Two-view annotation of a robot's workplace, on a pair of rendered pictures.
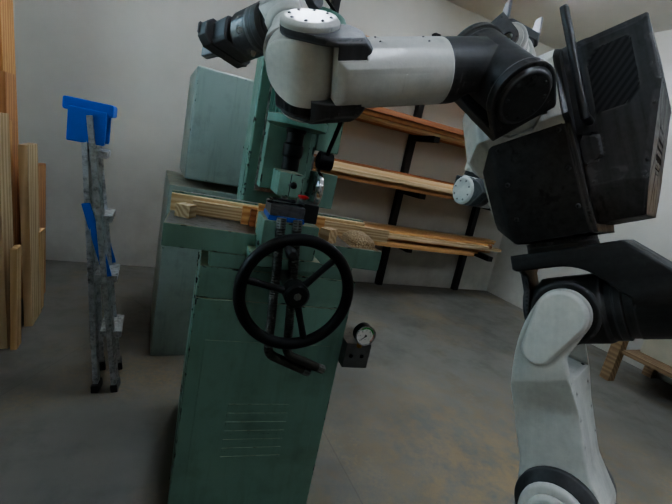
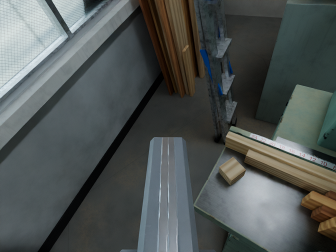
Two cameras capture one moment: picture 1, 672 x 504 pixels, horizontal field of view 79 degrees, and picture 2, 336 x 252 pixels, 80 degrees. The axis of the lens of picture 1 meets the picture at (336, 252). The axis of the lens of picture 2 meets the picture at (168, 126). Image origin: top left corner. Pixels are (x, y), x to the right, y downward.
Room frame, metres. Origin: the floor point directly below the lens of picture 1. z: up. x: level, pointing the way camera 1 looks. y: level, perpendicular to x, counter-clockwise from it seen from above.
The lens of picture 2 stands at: (0.95, 0.32, 1.39)
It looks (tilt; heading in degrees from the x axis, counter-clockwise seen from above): 54 degrees down; 68
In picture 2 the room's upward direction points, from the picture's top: 19 degrees counter-clockwise
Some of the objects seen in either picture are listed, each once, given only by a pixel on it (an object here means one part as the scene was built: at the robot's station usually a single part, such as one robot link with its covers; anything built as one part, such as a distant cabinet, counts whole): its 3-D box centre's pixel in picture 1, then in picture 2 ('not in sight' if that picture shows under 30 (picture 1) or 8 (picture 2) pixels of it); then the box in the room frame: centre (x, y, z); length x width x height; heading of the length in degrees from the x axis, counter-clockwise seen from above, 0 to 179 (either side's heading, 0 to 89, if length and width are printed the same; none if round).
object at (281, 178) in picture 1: (286, 185); not in sight; (1.27, 0.19, 1.03); 0.14 x 0.07 x 0.09; 19
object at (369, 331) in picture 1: (363, 336); not in sight; (1.13, -0.13, 0.65); 0.06 x 0.04 x 0.08; 109
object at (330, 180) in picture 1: (320, 189); not in sight; (1.47, 0.10, 1.02); 0.09 x 0.07 x 0.12; 109
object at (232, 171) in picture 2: (185, 210); (231, 171); (1.11, 0.43, 0.92); 0.04 x 0.04 x 0.04; 85
